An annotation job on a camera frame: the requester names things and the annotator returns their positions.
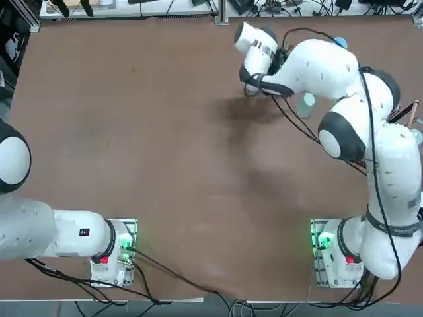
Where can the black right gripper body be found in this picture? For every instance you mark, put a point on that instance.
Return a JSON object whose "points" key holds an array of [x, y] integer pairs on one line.
{"points": [[279, 61]]}

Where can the pale green plastic cup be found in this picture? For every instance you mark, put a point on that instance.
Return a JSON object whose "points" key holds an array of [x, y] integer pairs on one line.
{"points": [[305, 107]]}

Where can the blue plastic cup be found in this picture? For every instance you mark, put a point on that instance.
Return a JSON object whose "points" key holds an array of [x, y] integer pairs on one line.
{"points": [[340, 42]]}

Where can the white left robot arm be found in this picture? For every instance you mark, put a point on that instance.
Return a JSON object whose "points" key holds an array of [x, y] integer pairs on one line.
{"points": [[26, 224]]}

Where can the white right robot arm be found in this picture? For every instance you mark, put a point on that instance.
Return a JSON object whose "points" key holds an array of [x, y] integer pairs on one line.
{"points": [[324, 66]]}

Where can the black red power strip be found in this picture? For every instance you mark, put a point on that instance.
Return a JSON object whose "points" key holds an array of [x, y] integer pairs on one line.
{"points": [[274, 5]]}

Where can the long black power brick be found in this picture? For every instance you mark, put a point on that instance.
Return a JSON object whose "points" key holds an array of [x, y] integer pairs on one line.
{"points": [[380, 2]]}

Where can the wooden board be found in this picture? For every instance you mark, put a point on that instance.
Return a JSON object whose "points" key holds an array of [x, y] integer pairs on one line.
{"points": [[73, 3]]}

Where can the aluminium frame post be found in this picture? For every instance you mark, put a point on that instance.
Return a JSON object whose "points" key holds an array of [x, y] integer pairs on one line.
{"points": [[222, 11]]}

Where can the aluminium frame corner bracket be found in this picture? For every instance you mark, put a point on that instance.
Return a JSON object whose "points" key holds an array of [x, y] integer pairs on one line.
{"points": [[34, 23], [418, 20]]}

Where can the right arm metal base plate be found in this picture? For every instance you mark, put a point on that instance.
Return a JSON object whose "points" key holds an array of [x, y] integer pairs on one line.
{"points": [[314, 264]]}

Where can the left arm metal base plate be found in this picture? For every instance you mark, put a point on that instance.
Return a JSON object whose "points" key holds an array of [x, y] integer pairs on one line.
{"points": [[130, 277]]}

